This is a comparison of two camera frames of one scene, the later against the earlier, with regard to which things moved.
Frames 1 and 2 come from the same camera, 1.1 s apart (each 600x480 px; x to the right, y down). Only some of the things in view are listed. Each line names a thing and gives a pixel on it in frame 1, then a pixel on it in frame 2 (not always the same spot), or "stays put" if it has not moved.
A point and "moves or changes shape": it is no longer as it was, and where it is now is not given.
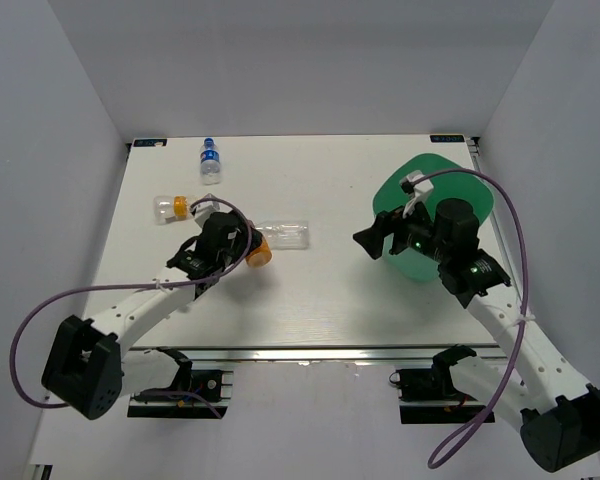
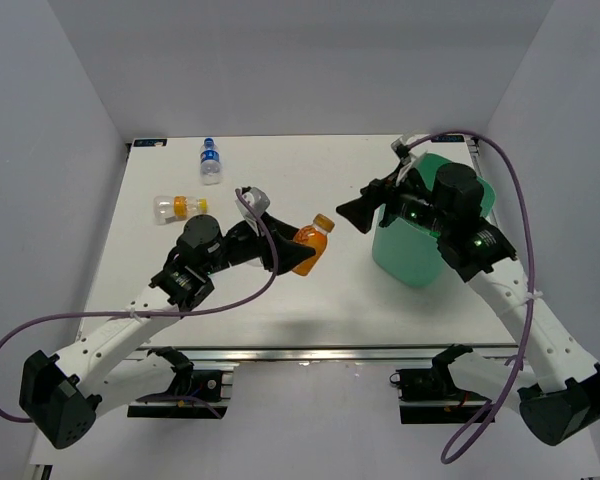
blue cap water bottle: [210, 170] stays put
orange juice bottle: [261, 256] moves or changes shape
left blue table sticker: [150, 143] stays put
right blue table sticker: [447, 139] stays put
